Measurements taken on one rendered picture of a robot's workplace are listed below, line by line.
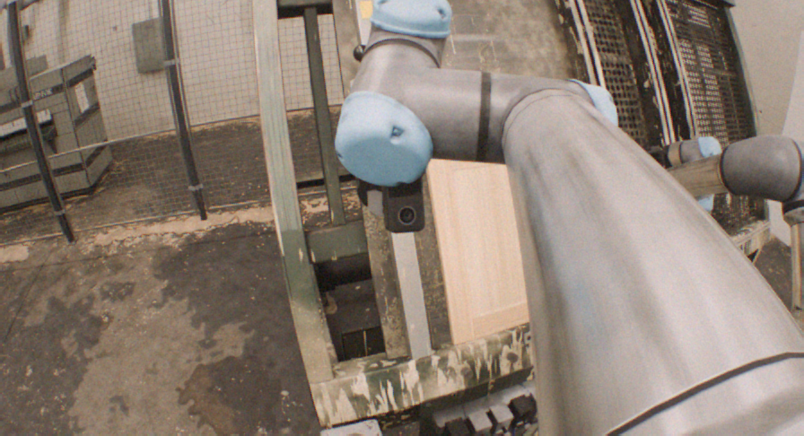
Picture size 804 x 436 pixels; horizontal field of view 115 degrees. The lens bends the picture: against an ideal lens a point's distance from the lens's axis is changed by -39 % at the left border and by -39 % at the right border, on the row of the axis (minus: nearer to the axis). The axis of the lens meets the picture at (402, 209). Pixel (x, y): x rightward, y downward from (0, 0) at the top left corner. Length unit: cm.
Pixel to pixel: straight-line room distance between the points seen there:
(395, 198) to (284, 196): 44
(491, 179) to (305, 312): 55
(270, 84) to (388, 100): 65
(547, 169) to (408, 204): 33
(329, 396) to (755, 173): 97
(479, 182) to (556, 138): 85
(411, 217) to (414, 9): 24
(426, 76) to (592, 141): 18
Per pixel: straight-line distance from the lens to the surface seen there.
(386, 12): 37
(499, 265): 106
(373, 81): 32
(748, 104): 228
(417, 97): 31
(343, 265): 158
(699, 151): 113
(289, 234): 88
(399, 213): 48
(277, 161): 89
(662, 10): 171
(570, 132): 19
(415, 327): 98
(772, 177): 74
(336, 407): 100
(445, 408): 111
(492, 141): 31
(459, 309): 103
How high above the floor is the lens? 169
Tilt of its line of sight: 31 degrees down
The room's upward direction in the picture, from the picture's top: straight up
